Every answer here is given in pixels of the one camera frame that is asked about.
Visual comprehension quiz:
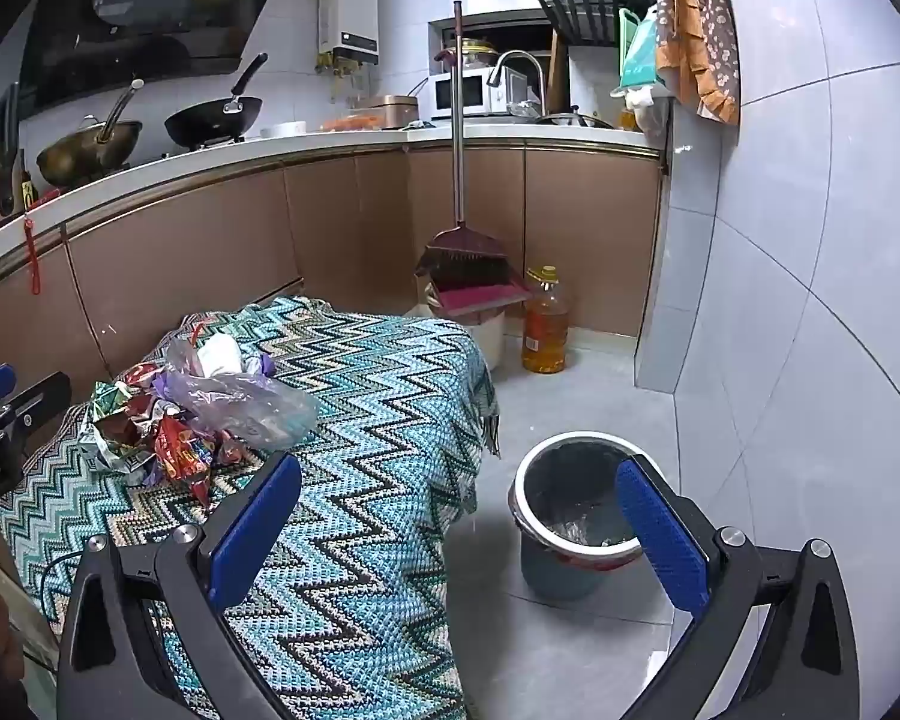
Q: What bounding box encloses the copper rice cooker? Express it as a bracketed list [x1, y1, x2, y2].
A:
[360, 94, 419, 130]

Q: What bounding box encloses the black storage rack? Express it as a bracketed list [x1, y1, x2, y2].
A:
[534, 0, 657, 46]

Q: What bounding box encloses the white plastic bag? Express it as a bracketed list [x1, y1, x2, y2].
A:
[628, 86, 673, 140]

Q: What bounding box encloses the grey bin with white rim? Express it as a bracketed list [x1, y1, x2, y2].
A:
[506, 431, 676, 601]

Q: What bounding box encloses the pink dustpan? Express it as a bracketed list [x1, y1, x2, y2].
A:
[426, 270, 532, 322]

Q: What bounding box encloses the steel kitchen faucet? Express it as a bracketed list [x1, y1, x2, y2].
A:
[487, 50, 547, 117]

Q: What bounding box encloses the silver green wrapper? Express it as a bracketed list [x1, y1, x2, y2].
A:
[79, 381, 167, 475]

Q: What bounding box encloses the black frying pan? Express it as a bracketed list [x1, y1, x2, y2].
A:
[165, 52, 269, 149]

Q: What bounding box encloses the white water heater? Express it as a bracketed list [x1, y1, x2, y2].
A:
[316, 0, 382, 65]

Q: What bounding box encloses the cooking oil bottle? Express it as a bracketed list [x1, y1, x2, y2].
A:
[523, 265, 571, 374]

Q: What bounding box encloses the glass pot lid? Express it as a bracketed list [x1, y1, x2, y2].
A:
[536, 111, 614, 130]

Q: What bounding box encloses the red snack wrapper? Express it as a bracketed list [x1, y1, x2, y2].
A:
[152, 414, 217, 512]

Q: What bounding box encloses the wooden cutting board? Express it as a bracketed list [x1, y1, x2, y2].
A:
[547, 34, 571, 118]

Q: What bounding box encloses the white tissue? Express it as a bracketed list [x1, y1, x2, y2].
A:
[195, 332, 242, 377]

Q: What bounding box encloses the teal zigzag blanket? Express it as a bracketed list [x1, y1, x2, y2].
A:
[0, 296, 503, 720]

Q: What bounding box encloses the brass wok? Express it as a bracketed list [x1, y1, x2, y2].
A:
[36, 79, 145, 188]

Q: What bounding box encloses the brown kitchen counter cabinet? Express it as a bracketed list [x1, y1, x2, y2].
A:
[0, 122, 670, 410]

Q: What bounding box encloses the orange floral cloth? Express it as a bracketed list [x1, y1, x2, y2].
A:
[656, 0, 742, 125]

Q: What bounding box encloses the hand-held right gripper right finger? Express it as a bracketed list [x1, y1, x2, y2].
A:
[615, 456, 863, 720]

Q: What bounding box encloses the green plastic bag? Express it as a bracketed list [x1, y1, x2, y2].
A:
[619, 7, 661, 91]

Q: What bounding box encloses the red tassel ornament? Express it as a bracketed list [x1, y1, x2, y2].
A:
[22, 214, 44, 295]

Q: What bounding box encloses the white lidded bucket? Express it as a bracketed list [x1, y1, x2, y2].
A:
[405, 304, 507, 372]

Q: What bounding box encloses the broom with dustpan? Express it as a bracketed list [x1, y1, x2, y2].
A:
[415, 1, 509, 293]

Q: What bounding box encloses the white microwave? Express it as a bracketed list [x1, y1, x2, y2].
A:
[429, 66, 530, 119]

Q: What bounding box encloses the pile of snack wrappers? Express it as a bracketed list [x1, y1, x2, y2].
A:
[163, 337, 321, 452]

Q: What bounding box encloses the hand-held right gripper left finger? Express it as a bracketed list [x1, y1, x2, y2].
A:
[56, 452, 305, 720]

